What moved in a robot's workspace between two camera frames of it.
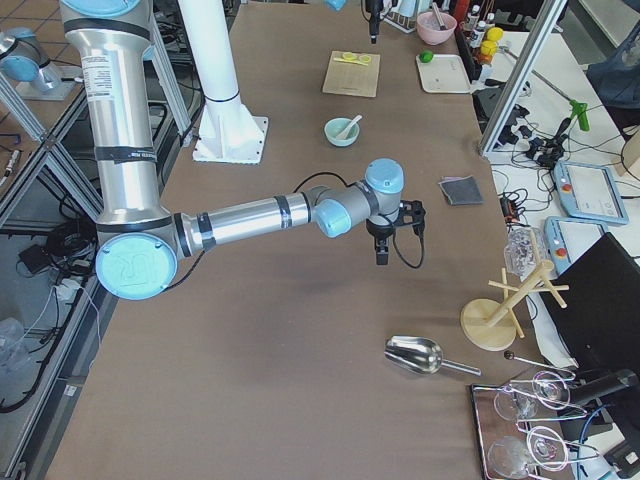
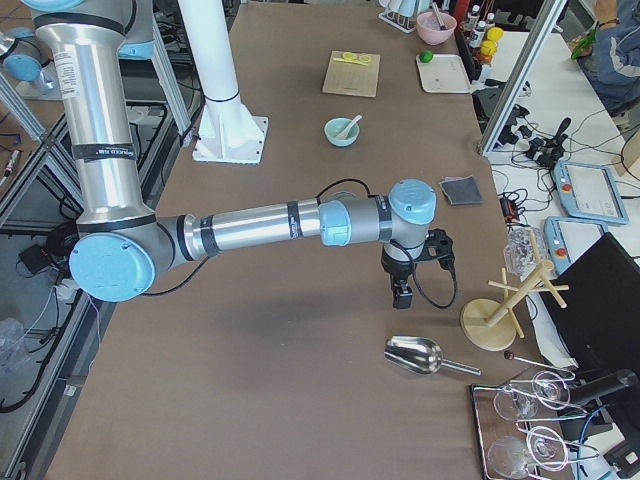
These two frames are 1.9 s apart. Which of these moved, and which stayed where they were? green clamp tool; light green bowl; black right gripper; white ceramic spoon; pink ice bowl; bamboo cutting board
Moved: green clamp tool; black right gripper
Stayed: bamboo cutting board; light green bowl; pink ice bowl; white ceramic spoon
